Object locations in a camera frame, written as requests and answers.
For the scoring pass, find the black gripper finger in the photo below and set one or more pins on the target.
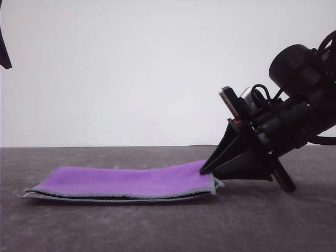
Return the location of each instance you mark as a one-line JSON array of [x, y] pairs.
[[223, 152], [4, 55], [249, 168]]

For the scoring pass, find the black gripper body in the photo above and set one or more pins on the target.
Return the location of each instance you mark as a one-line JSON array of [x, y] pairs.
[[283, 131]]

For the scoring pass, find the purple towel with grey hem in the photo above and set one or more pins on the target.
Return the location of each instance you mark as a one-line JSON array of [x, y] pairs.
[[118, 181]]

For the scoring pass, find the grey table cloth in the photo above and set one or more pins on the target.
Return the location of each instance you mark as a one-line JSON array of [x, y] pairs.
[[168, 225]]

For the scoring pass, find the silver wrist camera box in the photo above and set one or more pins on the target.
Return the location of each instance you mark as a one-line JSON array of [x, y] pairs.
[[242, 101]]

